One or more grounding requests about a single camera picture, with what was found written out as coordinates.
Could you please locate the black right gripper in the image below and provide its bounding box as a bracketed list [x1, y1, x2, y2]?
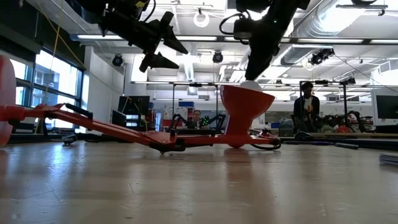
[244, 0, 311, 81]

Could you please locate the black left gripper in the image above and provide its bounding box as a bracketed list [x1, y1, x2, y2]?
[99, 0, 189, 73]

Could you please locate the white lightbulb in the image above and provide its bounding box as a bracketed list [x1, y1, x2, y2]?
[239, 80, 264, 93]

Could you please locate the red desk lamp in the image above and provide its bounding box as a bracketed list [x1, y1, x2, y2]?
[0, 55, 282, 156]

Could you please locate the long ceiling light strip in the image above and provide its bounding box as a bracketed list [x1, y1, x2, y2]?
[175, 35, 218, 42]
[295, 37, 364, 44]
[76, 34, 125, 40]

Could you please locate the black computer monitor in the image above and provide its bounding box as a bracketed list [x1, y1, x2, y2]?
[118, 95, 150, 116]

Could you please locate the standing person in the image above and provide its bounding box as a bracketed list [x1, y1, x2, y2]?
[292, 82, 321, 133]

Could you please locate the seated person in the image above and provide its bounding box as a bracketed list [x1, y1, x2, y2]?
[188, 109, 206, 130]

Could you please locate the black computer tower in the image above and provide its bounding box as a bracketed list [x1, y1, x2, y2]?
[111, 109, 127, 128]

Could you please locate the purple pen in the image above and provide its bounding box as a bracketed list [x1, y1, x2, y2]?
[283, 140, 333, 146]

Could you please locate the large glass window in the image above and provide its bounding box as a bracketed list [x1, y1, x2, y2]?
[9, 49, 84, 131]

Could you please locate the black pen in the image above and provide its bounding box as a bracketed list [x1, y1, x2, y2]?
[335, 142, 359, 151]

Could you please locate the white-framed computer monitor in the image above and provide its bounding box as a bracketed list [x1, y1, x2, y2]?
[371, 88, 398, 127]

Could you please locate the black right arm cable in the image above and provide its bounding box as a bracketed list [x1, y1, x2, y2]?
[219, 12, 248, 37]

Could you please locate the silver ventilation duct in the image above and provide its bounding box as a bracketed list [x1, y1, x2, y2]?
[292, 0, 364, 40]

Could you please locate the black metal stand frame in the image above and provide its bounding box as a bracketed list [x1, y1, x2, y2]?
[298, 77, 357, 125]

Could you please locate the yellow cable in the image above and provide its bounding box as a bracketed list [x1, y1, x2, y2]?
[35, 0, 88, 131]

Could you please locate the black lamp power cord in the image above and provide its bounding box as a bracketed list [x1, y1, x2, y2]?
[62, 133, 282, 152]

